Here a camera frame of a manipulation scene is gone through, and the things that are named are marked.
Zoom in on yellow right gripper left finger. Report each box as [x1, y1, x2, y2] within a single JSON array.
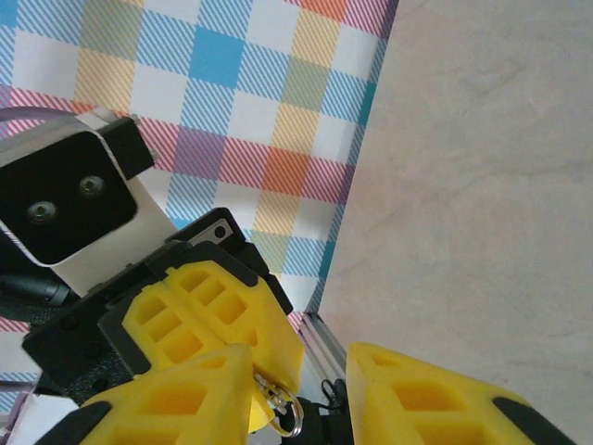
[[39, 343, 255, 445]]

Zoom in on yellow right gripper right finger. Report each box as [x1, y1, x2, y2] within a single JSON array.
[[346, 341, 578, 445]]

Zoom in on small key with ring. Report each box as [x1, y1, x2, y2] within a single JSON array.
[[252, 373, 306, 438]]

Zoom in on left aluminium side rail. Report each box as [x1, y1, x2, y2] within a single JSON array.
[[298, 311, 348, 382]]

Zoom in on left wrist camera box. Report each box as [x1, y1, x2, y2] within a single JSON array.
[[0, 107, 180, 298]]

